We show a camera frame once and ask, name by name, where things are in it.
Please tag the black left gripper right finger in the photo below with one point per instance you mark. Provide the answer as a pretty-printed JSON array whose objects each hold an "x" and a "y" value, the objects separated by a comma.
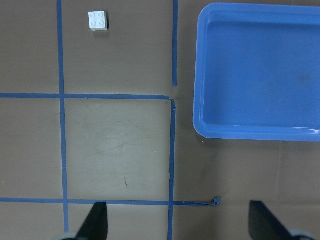
[{"x": 263, "y": 225}]

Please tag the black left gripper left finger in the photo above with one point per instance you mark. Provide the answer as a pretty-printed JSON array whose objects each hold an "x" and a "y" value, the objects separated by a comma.
[{"x": 95, "y": 226}]

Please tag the white toy block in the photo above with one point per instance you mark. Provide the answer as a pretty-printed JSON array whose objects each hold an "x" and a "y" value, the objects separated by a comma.
[{"x": 98, "y": 21}]

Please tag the blue plastic tray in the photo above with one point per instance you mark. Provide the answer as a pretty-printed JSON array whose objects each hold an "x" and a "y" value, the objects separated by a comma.
[{"x": 257, "y": 72}]

